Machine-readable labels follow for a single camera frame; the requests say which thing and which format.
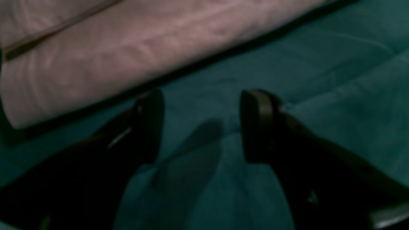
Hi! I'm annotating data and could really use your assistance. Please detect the teal table cloth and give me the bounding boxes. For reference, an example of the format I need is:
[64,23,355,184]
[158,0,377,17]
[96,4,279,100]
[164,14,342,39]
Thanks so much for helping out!
[1,0,409,230]

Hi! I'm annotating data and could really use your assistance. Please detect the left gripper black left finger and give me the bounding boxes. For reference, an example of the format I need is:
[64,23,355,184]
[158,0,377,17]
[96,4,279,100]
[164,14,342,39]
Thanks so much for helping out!
[1,90,165,230]

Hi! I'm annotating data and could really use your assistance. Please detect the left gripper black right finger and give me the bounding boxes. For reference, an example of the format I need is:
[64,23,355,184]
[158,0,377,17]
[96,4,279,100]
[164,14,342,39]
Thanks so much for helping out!
[240,90,409,230]

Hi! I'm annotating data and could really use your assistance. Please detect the pink T-shirt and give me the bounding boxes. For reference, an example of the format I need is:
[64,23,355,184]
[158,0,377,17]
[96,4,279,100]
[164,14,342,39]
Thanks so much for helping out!
[1,0,329,129]

